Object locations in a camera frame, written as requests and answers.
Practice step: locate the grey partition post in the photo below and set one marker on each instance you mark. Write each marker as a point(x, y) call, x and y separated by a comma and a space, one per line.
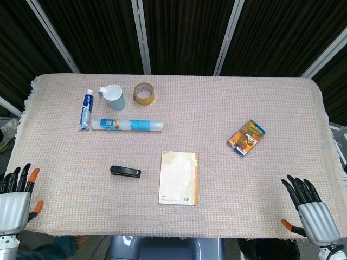
point(52, 36)
point(325, 51)
point(141, 36)
point(9, 105)
point(229, 36)

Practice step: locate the beige shoe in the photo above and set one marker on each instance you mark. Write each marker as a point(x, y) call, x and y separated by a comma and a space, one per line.
point(7, 132)

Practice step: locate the beige woven tablecloth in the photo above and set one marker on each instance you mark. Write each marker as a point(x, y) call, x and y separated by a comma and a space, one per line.
point(173, 135)

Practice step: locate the yellow packing tape roll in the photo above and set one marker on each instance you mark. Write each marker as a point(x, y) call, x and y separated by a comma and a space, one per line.
point(144, 94)

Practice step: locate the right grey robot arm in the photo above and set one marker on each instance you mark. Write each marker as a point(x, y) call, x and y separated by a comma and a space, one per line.
point(332, 252)

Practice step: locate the black stapler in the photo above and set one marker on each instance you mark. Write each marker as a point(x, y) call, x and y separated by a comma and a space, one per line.
point(125, 172)

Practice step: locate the cream notebook with orange spine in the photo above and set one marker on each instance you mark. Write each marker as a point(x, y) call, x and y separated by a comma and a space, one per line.
point(178, 178)

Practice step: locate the blue white toothpaste tube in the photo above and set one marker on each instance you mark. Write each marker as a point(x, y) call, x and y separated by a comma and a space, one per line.
point(86, 109)

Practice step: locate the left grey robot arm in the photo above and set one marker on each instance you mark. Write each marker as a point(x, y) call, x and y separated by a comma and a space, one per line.
point(8, 247)

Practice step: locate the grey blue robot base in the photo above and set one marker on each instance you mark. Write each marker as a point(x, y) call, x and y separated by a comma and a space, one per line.
point(165, 248)

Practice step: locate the dark blue garment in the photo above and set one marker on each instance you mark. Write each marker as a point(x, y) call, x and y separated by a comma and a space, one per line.
point(51, 249)

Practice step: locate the light blue plastic mug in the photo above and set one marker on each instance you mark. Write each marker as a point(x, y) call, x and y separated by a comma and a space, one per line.
point(116, 98)

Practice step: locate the orange blue cardboard box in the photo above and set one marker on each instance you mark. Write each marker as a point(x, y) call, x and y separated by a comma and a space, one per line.
point(246, 138)

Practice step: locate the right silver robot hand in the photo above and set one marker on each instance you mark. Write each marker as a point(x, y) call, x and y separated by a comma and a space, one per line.
point(318, 219)

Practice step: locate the plastic wrap roll blue label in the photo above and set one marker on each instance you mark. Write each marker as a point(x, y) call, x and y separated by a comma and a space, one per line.
point(127, 125)

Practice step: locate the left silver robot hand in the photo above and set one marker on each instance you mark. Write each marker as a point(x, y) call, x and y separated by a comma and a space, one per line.
point(12, 208)

